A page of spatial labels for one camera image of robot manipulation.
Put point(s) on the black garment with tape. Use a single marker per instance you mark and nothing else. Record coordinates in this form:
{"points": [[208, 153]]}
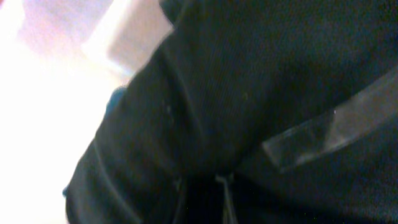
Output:
{"points": [[252, 112]]}

